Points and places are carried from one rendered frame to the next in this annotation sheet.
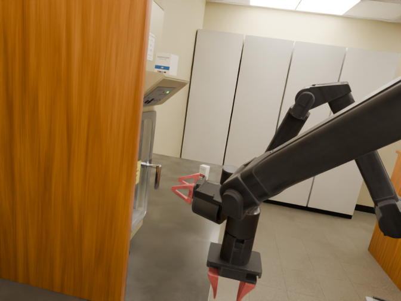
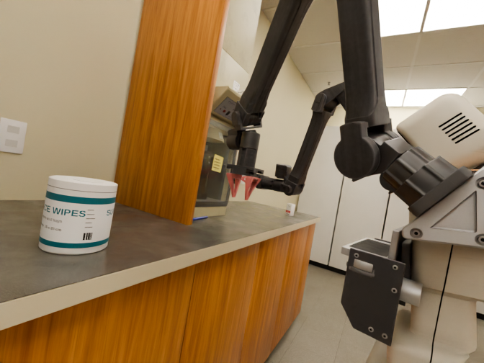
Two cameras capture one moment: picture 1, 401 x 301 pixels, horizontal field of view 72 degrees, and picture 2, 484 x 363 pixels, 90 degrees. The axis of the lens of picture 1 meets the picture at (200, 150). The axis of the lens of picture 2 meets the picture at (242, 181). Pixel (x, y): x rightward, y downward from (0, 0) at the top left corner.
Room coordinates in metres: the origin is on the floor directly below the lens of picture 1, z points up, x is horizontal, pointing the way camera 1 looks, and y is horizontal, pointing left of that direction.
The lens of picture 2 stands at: (-0.22, -0.38, 1.15)
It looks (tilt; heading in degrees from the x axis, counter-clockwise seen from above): 1 degrees down; 23
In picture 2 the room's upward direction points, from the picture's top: 10 degrees clockwise
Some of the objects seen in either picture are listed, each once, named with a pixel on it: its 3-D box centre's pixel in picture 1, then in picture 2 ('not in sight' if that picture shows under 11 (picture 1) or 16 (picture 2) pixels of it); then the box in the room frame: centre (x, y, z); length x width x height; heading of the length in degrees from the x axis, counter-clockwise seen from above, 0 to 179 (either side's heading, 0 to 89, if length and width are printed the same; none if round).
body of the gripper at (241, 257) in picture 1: (236, 247); (246, 160); (0.47, -0.10, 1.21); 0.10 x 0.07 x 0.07; 84
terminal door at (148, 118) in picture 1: (134, 177); (217, 166); (0.81, 0.19, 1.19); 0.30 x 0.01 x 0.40; 173
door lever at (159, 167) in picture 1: (153, 175); not in sight; (0.91, 0.15, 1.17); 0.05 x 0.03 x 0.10; 83
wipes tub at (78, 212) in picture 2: not in sight; (80, 212); (0.15, 0.15, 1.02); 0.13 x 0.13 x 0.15
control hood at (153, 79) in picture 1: (158, 91); (235, 110); (0.80, 0.14, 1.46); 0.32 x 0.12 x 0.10; 173
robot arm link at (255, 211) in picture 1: (239, 217); (248, 141); (0.47, -0.09, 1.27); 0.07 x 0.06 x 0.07; 57
